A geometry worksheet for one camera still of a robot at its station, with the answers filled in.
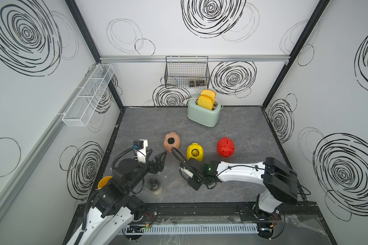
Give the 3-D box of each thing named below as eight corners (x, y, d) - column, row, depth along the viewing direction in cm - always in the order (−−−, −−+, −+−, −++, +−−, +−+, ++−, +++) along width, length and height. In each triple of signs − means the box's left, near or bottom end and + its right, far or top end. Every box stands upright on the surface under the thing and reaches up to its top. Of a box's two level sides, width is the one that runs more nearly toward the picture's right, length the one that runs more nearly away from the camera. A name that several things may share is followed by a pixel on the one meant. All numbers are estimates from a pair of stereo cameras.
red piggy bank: (218, 159, 94) (221, 151, 86) (216, 144, 100) (218, 136, 93) (232, 159, 94) (236, 151, 86) (229, 144, 100) (232, 136, 93)
